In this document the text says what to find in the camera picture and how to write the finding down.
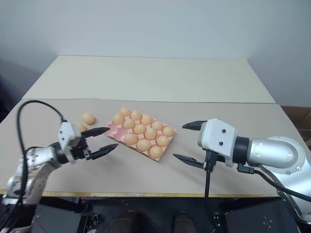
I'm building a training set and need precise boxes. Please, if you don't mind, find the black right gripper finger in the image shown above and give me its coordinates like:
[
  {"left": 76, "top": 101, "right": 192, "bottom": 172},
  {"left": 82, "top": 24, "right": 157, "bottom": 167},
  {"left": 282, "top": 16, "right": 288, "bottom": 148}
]
[
  {"left": 172, "top": 153, "right": 205, "bottom": 169},
  {"left": 181, "top": 120, "right": 208, "bottom": 132}
]

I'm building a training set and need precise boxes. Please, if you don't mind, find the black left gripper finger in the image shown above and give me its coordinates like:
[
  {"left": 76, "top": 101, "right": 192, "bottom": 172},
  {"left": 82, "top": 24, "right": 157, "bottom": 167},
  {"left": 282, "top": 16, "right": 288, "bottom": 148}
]
[
  {"left": 81, "top": 127, "right": 111, "bottom": 141},
  {"left": 86, "top": 143, "right": 119, "bottom": 161}
]

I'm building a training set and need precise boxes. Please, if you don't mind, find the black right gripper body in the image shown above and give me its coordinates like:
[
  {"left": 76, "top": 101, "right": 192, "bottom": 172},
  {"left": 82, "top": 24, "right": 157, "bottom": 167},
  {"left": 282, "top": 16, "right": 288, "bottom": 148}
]
[{"left": 202, "top": 148, "right": 226, "bottom": 172}]

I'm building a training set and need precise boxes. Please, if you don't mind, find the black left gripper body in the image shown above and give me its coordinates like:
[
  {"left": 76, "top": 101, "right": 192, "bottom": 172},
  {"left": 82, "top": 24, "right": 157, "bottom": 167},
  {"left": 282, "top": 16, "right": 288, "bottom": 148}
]
[{"left": 68, "top": 136, "right": 92, "bottom": 163}]

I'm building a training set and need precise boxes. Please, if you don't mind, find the pink egg tray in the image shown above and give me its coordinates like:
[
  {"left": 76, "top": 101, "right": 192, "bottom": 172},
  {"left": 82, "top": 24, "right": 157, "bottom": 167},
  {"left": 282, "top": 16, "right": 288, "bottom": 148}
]
[{"left": 104, "top": 112, "right": 176, "bottom": 164}]

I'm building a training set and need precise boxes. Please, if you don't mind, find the dark brown rounded shape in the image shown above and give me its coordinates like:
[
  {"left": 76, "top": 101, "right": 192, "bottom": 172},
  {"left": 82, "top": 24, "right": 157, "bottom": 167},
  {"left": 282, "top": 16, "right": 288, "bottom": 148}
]
[{"left": 173, "top": 211, "right": 196, "bottom": 233}]

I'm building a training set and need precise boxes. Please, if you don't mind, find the black angular panel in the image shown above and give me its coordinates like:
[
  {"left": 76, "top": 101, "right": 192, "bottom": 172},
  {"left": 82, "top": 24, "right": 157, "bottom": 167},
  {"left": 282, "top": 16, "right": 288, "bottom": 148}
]
[
  {"left": 31, "top": 203, "right": 83, "bottom": 233},
  {"left": 223, "top": 200, "right": 301, "bottom": 233}
]

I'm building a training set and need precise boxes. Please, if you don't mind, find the brown cardboard box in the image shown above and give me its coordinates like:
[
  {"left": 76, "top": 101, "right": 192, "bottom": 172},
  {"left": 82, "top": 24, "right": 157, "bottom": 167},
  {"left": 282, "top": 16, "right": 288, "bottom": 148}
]
[{"left": 281, "top": 105, "right": 311, "bottom": 147}]

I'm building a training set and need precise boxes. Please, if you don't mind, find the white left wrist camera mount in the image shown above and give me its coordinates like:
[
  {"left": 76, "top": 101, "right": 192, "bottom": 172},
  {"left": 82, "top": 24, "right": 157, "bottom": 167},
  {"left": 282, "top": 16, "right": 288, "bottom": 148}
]
[{"left": 57, "top": 121, "right": 82, "bottom": 151}]

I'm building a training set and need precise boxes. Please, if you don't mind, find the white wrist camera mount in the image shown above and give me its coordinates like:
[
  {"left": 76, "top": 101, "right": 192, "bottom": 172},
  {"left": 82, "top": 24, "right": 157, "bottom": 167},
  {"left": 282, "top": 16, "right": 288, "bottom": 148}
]
[
  {"left": 196, "top": 118, "right": 240, "bottom": 168},
  {"left": 57, "top": 121, "right": 82, "bottom": 151}
]

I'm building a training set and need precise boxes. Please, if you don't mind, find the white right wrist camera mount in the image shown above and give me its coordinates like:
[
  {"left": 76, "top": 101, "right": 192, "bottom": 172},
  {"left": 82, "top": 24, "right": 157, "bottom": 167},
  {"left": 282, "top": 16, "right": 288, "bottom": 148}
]
[{"left": 196, "top": 118, "right": 240, "bottom": 168}]

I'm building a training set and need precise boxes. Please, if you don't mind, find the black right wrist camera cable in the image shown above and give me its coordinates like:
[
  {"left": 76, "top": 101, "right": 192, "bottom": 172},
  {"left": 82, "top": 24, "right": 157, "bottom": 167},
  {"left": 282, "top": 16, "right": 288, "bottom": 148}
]
[{"left": 204, "top": 168, "right": 211, "bottom": 199}]

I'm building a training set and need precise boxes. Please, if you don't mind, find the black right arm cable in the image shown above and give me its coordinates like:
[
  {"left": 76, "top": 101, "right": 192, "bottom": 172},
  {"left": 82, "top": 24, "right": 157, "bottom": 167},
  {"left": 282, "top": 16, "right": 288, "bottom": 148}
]
[{"left": 237, "top": 163, "right": 311, "bottom": 207}]

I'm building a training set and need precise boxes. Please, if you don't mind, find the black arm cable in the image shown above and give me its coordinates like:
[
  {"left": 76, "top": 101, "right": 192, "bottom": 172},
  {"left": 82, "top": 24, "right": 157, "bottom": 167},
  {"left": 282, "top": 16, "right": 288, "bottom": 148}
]
[
  {"left": 237, "top": 163, "right": 311, "bottom": 207},
  {"left": 15, "top": 100, "right": 68, "bottom": 219}
]

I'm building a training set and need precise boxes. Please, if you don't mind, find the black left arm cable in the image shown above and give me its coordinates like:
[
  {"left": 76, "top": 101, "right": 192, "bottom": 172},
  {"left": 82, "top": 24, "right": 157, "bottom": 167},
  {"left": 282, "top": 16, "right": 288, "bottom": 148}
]
[{"left": 15, "top": 100, "right": 68, "bottom": 219}]

